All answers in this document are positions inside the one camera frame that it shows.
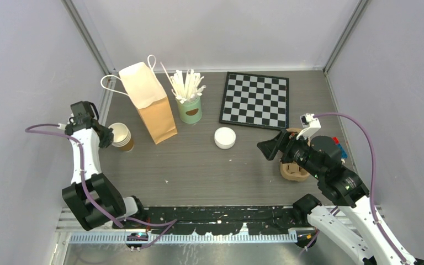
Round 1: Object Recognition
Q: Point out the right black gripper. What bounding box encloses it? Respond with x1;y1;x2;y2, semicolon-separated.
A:
256;128;322;178

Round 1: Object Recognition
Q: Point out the stack of paper cups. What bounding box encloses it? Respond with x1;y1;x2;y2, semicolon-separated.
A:
108;123;134;152

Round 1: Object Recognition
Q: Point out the stack of pulp cup carriers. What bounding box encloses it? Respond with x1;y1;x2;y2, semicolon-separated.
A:
279;128;311;183

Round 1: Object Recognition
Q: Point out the stack of white lids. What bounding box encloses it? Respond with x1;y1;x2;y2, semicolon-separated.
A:
214;127;236;150

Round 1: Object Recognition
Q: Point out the brown paper bag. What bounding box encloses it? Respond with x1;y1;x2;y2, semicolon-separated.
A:
100;55;177;144

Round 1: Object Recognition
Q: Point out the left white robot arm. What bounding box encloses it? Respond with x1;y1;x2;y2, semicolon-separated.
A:
62;101;147;231

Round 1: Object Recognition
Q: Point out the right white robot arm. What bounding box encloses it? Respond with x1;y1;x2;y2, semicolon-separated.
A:
257;130;424;264

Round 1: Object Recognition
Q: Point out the black white chessboard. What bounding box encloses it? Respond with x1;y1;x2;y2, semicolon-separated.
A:
219;72;289;130

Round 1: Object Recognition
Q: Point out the red blue toy car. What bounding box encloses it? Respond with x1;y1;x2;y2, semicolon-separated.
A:
332;137;348;161

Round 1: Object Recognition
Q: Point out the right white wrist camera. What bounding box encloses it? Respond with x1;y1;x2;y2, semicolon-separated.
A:
296;113;321;140

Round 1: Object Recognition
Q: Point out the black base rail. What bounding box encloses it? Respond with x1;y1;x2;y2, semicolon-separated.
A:
139;206;311;235

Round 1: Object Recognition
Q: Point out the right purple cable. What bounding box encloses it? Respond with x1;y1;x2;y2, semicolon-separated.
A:
299;112;410;265

